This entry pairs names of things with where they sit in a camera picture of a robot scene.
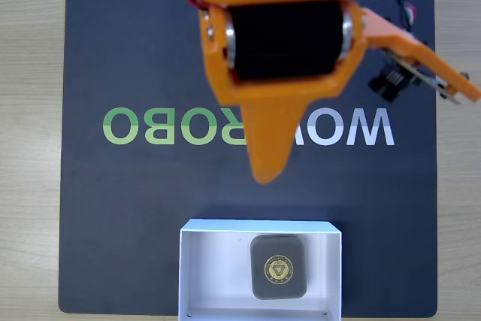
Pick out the grey square usb device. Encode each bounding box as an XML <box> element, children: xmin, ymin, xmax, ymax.
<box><xmin>250</xmin><ymin>234</ymin><xmax>308</xmax><ymax>301</ymax></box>

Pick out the white open cardboard box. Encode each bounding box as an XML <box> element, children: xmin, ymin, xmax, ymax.
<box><xmin>178</xmin><ymin>218</ymin><xmax>343</xmax><ymax>321</ymax></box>

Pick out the dark mat with WOWROBO print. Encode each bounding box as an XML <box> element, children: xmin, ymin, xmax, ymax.
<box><xmin>58</xmin><ymin>0</ymin><xmax>439</xmax><ymax>316</ymax></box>

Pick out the black camera module with board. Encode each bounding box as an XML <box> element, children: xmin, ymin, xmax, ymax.
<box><xmin>367</xmin><ymin>48</ymin><xmax>464</xmax><ymax>106</ymax></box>

